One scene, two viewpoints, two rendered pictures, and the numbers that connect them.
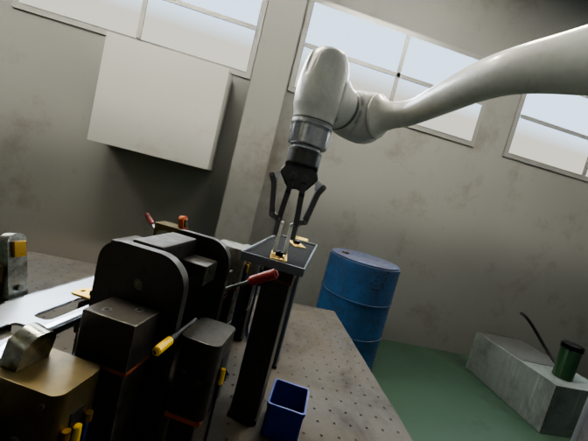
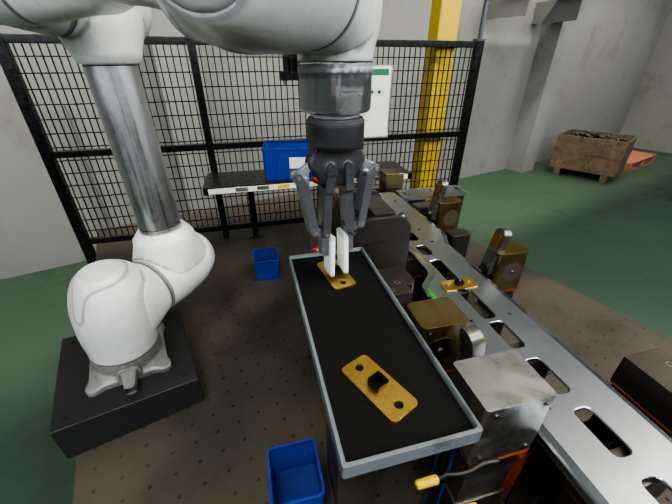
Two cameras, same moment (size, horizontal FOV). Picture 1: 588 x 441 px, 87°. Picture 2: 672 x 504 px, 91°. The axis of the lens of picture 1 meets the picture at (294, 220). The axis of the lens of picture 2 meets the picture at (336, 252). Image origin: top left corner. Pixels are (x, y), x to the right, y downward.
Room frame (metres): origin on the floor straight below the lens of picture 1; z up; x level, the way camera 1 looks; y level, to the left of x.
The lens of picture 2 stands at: (1.11, -0.15, 1.47)
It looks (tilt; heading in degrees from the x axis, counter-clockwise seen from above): 30 degrees down; 159
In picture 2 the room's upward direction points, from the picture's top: straight up
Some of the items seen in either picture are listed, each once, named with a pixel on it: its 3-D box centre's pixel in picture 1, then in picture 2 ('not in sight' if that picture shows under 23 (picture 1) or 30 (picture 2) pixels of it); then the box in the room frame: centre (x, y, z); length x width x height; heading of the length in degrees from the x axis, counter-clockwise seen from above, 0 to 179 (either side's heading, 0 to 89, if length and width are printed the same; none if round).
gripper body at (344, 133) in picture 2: (300, 169); (335, 151); (0.69, 0.01, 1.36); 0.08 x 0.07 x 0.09; 92
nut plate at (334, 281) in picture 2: (279, 254); (335, 271); (0.69, 0.01, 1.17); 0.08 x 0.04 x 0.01; 2
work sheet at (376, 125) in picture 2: not in sight; (366, 103); (-0.39, 0.59, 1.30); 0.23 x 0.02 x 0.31; 83
